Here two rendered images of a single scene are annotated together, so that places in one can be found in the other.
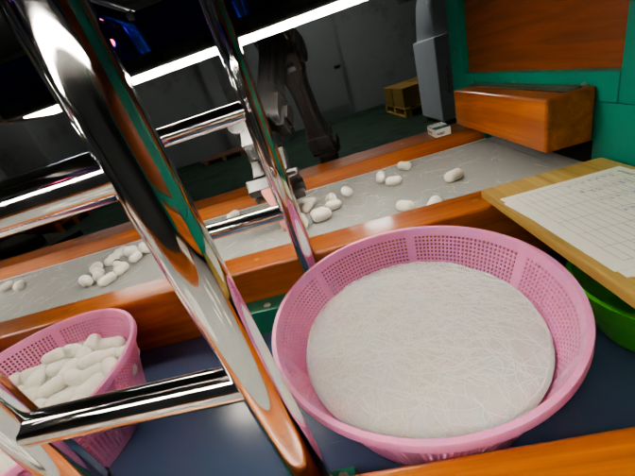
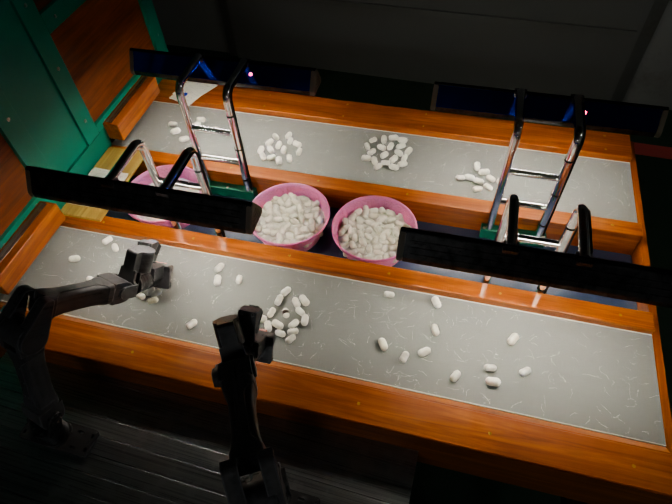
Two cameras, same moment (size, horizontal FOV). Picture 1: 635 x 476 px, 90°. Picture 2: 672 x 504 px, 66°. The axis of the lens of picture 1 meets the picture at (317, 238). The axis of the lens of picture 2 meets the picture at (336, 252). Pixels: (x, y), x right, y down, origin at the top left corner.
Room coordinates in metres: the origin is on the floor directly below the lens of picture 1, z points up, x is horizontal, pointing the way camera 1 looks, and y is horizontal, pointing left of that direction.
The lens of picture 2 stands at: (1.39, 0.70, 2.00)
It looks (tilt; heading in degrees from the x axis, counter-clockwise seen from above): 52 degrees down; 189
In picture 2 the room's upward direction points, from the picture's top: 4 degrees counter-clockwise
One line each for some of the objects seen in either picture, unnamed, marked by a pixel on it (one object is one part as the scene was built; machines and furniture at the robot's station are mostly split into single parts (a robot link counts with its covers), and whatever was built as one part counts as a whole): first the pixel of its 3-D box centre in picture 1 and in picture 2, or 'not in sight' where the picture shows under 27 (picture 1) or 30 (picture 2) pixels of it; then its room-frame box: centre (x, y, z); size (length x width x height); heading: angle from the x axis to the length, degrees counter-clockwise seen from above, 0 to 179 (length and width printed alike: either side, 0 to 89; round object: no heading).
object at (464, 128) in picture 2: not in sight; (373, 133); (-0.23, 0.61, 0.67); 1.81 x 0.12 x 0.19; 82
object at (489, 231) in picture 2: not in sight; (528, 171); (0.19, 1.10, 0.90); 0.20 x 0.19 x 0.45; 82
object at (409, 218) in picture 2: not in sight; (374, 236); (0.33, 0.65, 0.72); 0.27 x 0.27 x 0.10
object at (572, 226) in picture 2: not in sight; (524, 279); (0.59, 1.05, 0.90); 0.20 x 0.19 x 0.45; 82
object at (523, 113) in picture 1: (506, 109); (24, 245); (0.53, -0.38, 0.83); 0.30 x 0.06 x 0.07; 172
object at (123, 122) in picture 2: not in sight; (133, 106); (-0.14, -0.28, 0.83); 0.30 x 0.06 x 0.07; 172
